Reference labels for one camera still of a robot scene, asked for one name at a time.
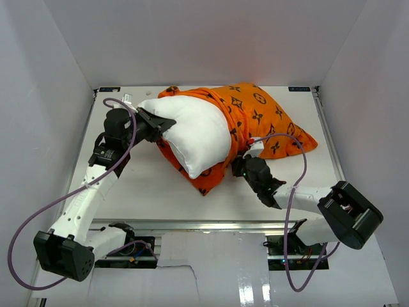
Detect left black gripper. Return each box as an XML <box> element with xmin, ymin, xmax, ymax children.
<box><xmin>123</xmin><ymin>107</ymin><xmax>176</xmax><ymax>149</ymax></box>

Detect white pillow insert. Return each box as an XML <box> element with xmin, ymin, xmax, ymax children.
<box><xmin>138</xmin><ymin>95</ymin><xmax>231</xmax><ymax>179</ymax></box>

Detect orange patterned pillowcase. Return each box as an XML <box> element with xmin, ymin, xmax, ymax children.
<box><xmin>157</xmin><ymin>83</ymin><xmax>318</xmax><ymax>196</ymax></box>

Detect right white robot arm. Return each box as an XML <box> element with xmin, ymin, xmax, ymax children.
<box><xmin>232</xmin><ymin>155</ymin><xmax>383</xmax><ymax>255</ymax></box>

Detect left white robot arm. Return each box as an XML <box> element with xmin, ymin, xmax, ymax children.
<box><xmin>34</xmin><ymin>108</ymin><xmax>176</xmax><ymax>281</ymax></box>

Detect left blue corner label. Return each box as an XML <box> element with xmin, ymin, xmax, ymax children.
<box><xmin>98</xmin><ymin>86</ymin><xmax>121</xmax><ymax>93</ymax></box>

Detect blue corner label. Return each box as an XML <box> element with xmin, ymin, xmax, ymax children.
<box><xmin>288</xmin><ymin>86</ymin><xmax>311</xmax><ymax>92</ymax></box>
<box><xmin>98</xmin><ymin>86</ymin><xmax>121</xmax><ymax>93</ymax></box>

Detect right blue corner label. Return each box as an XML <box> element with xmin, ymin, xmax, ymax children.
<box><xmin>288</xmin><ymin>86</ymin><xmax>311</xmax><ymax>92</ymax></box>

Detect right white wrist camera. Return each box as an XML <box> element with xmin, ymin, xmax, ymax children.
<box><xmin>243</xmin><ymin>137</ymin><xmax>264</xmax><ymax>159</ymax></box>

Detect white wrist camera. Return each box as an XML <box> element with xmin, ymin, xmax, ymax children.
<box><xmin>243</xmin><ymin>137</ymin><xmax>264</xmax><ymax>159</ymax></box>
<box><xmin>118</xmin><ymin>93</ymin><xmax>136</xmax><ymax>111</ymax></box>

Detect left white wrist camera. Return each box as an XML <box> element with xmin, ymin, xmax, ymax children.
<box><xmin>118</xmin><ymin>93</ymin><xmax>136</xmax><ymax>111</ymax></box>

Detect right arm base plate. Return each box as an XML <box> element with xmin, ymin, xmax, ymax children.
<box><xmin>263</xmin><ymin>221</ymin><xmax>323</xmax><ymax>272</ymax></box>

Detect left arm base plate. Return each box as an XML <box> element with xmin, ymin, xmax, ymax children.
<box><xmin>104</xmin><ymin>223</ymin><xmax>157</xmax><ymax>269</ymax></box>

